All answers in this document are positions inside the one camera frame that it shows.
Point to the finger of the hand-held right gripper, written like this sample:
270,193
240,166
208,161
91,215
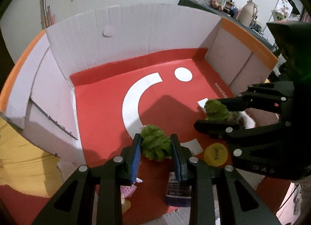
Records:
218,129
257,101

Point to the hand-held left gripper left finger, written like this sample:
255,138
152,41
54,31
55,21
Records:
137,157

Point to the green yarn pompom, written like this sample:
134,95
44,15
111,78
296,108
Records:
155,142
216,112

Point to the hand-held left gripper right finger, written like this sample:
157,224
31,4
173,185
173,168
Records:
176,164

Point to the orange cardboard box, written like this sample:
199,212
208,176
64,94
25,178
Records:
102,108

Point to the pink and yellow doll figurine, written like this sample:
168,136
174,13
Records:
126,191

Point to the yellow bottle cap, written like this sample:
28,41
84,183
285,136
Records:
215,154

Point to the dark blue bottle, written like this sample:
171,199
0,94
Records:
177,191

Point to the red knitted mat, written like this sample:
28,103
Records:
21,205

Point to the white and orange pole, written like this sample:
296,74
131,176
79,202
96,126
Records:
44,6

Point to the white plush bear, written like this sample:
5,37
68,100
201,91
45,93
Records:
249,121

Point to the dark green covered table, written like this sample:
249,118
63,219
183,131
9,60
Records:
261,36

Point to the beige thermos jug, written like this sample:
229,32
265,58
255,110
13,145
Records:
245,13

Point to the red stick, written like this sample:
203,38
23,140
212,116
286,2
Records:
51,17

